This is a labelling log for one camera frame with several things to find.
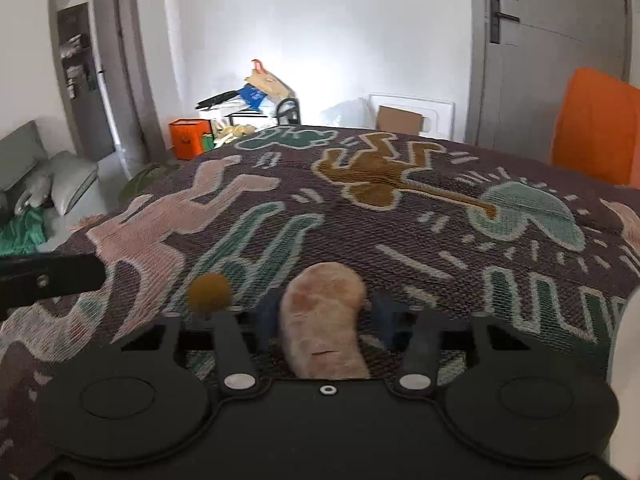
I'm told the small orange kumquat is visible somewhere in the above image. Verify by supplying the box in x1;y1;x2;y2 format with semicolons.
186;273;232;318

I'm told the inner room doorway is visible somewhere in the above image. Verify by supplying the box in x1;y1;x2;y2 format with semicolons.
47;0;167;164

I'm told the grey sofa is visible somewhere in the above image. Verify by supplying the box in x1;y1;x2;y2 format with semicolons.
1;120;99;216

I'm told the patterned woven table blanket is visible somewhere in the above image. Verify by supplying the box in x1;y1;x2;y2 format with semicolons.
1;126;639;479

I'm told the cardboard box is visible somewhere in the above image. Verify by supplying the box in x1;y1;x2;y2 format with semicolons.
376;105;423;136

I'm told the orange storage box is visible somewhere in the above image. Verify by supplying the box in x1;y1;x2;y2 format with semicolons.
169;119;214;160

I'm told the white foam board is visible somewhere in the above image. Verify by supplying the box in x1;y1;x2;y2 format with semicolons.
369;93;454;140

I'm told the white ceramic bowl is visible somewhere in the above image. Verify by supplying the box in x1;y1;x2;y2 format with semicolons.
608;289;640;479

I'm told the orange chair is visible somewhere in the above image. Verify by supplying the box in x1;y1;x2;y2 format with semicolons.
550;67;640;188

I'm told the pile of bags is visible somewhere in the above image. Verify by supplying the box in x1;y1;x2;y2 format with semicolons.
195;58;297;148

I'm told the grey door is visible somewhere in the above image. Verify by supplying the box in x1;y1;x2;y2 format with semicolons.
465;0;632;162

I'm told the black cart handle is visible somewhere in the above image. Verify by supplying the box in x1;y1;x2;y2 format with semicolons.
274;98;300;126

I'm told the black door handle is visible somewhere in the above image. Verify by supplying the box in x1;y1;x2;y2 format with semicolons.
489;0;521;44

